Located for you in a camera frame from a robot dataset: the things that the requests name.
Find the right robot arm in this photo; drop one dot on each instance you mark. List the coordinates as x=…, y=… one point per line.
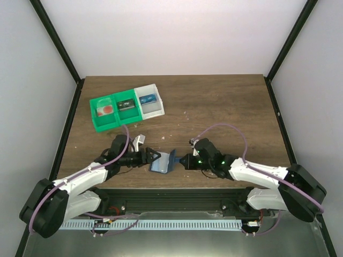
x=293, y=189

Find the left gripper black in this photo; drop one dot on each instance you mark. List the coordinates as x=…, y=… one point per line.
x=146, y=156

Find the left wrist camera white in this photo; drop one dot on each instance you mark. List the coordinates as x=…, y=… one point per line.
x=137, y=142

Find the green bin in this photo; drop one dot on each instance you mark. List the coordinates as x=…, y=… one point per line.
x=103, y=123
x=127, y=116

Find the blue card stack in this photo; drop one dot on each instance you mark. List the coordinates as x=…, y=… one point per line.
x=146, y=99

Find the black card stack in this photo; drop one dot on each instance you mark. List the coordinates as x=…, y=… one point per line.
x=126, y=104

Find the light blue cable duct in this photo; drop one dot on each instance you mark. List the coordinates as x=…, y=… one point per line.
x=163, y=225

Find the middle green bin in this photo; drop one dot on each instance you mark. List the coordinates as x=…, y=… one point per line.
x=127, y=116

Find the black aluminium frame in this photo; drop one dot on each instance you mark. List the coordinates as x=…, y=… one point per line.
x=187, y=199

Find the blue card holder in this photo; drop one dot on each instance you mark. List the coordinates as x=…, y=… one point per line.
x=163, y=162

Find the white bin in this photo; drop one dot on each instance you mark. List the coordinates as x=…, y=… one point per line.
x=150, y=110

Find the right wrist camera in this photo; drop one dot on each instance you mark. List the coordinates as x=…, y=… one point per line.
x=204, y=149

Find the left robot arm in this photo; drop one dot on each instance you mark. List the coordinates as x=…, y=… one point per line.
x=51, y=203

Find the left green bin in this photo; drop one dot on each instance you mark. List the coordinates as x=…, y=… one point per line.
x=103, y=123

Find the red white card stack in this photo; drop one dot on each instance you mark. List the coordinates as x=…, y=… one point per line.
x=104, y=110

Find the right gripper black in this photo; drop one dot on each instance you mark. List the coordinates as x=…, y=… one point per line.
x=189, y=161

